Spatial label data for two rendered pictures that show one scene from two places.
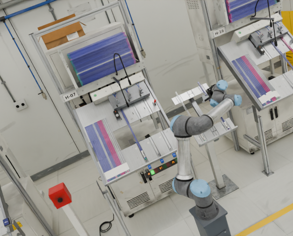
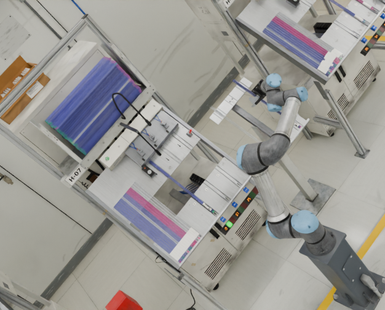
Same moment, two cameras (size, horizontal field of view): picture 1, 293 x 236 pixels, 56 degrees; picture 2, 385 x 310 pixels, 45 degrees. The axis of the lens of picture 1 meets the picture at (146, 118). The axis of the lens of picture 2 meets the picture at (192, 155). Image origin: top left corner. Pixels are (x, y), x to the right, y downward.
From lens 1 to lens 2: 58 cm
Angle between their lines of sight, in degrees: 9
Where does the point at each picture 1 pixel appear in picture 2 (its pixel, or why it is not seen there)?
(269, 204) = (382, 194)
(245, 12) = not seen: outside the picture
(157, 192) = (236, 242)
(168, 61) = (159, 48)
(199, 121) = (273, 146)
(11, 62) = not seen: outside the picture
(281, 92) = (341, 48)
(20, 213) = not seen: outside the picture
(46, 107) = (17, 194)
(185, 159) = (272, 196)
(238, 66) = (274, 35)
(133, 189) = (206, 254)
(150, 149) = (213, 196)
